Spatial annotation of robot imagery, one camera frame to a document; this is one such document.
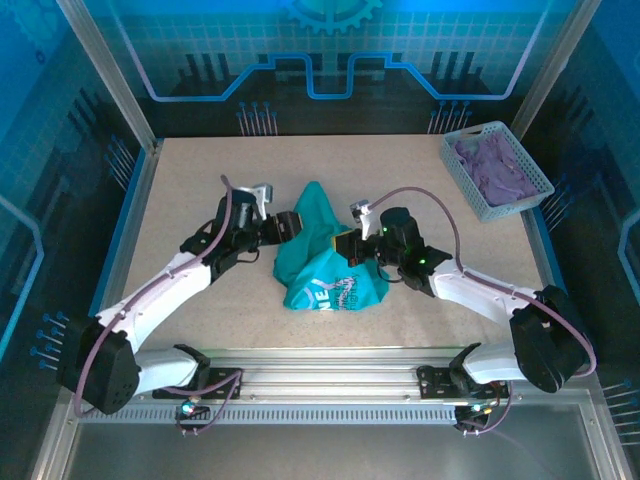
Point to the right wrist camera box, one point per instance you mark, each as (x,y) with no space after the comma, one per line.
(365,225)

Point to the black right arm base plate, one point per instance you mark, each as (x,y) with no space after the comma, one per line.
(435,385)

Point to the teal t-shirt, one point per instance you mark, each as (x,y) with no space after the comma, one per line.
(320,280)

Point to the aluminium mounting rail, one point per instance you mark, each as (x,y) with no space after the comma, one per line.
(325,372)

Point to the aluminium frame post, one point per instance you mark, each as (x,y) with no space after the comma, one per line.
(550,75)
(110,75)

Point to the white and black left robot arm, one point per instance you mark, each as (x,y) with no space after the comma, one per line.
(160,290)

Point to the light blue plastic basket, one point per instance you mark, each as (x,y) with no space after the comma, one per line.
(500,210)

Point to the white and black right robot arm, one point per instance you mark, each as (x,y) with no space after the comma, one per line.
(475,292)

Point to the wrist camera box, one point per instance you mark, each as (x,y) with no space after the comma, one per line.
(365,225)
(260,195)

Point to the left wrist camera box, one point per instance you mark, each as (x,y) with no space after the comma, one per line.
(260,195)

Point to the purple cloth pile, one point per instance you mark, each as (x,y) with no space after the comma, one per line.
(495,170)

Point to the aluminium table side rail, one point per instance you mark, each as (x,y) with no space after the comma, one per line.
(143,175)
(541,250)

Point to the small LED circuit board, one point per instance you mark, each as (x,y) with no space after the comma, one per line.
(475,409)
(189,409)

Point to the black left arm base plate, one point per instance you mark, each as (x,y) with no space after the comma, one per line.
(225,385)

